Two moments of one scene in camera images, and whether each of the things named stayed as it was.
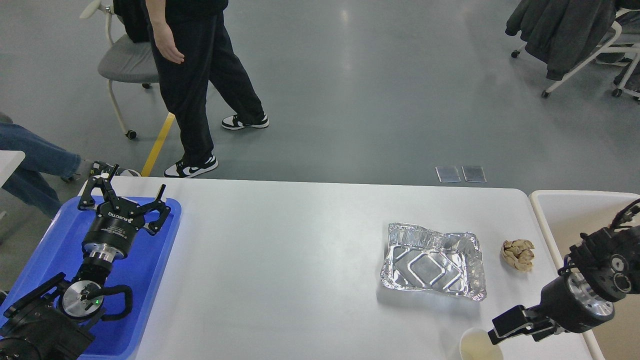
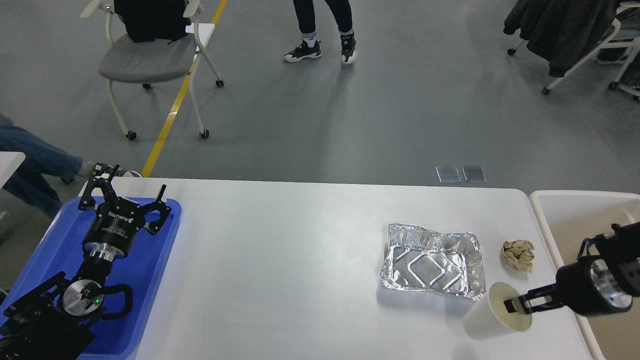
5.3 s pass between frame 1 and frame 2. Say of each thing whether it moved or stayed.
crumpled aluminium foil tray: stayed
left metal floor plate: stayed
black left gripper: stayed
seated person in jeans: stayed
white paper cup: moved
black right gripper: moved
